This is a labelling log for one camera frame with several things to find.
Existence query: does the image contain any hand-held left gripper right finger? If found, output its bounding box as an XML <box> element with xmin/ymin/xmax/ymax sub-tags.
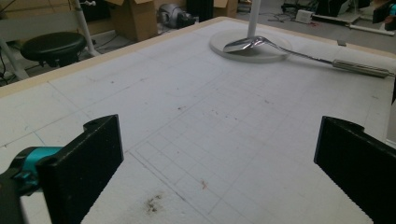
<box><xmin>313</xmin><ymin>116</ymin><xmax>396</xmax><ymax>224</ymax></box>

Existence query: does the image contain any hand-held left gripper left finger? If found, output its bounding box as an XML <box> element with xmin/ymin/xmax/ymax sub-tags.
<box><xmin>36</xmin><ymin>114</ymin><xmax>124</xmax><ymax>224</ymax></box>

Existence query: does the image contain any long metal ladle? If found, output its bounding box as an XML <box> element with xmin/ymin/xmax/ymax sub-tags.
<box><xmin>222</xmin><ymin>35</ymin><xmax>396</xmax><ymax>78</ymax></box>

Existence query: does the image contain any black round stool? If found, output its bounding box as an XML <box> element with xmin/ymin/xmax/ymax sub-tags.
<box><xmin>20</xmin><ymin>32</ymin><xmax>88</xmax><ymax>68</ymax></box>

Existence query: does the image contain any white bar on floor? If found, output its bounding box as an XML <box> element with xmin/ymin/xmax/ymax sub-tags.
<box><xmin>348</xmin><ymin>23</ymin><xmax>396</xmax><ymax>36</ymax></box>

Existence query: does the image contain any white stand with round base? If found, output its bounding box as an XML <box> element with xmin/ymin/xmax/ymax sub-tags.
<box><xmin>208</xmin><ymin>0</ymin><xmax>293</xmax><ymax>64</ymax></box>

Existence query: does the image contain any small white box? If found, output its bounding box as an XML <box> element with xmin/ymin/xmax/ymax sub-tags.
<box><xmin>294</xmin><ymin>8</ymin><xmax>315</xmax><ymax>24</ymax></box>

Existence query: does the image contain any large cardboard box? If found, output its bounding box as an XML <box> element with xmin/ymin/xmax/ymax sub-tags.
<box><xmin>106</xmin><ymin>0</ymin><xmax>159</xmax><ymax>43</ymax></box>

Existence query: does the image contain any silver grey machine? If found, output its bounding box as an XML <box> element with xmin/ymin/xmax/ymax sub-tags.
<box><xmin>157</xmin><ymin>3</ymin><xmax>197</xmax><ymax>30</ymax></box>

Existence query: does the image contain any small cardboard box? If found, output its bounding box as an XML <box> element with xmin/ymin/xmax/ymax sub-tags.
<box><xmin>213</xmin><ymin>0</ymin><xmax>239</xmax><ymax>19</ymax></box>

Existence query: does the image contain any white metal frame leg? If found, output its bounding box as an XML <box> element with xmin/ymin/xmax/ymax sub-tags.
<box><xmin>73</xmin><ymin>0</ymin><xmax>101</xmax><ymax>57</ymax></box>

